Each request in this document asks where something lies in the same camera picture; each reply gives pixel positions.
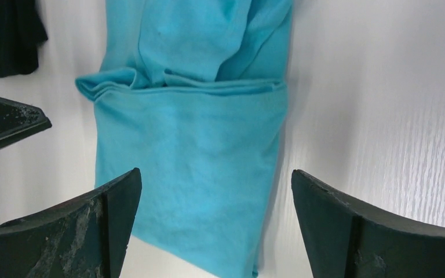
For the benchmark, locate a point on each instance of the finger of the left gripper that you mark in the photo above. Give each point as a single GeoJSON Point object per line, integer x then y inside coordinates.
{"type": "Point", "coordinates": [19, 121]}

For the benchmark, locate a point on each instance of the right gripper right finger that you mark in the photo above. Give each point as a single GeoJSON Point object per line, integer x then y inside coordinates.
{"type": "Point", "coordinates": [347, 237]}

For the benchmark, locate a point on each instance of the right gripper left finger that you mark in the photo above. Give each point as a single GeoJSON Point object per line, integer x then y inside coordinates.
{"type": "Point", "coordinates": [86, 236]}

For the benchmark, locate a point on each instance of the cyan t shirt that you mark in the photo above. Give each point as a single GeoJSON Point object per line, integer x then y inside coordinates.
{"type": "Point", "coordinates": [193, 94]}

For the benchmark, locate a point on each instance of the folded black t shirt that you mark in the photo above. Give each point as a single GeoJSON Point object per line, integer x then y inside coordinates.
{"type": "Point", "coordinates": [21, 34]}

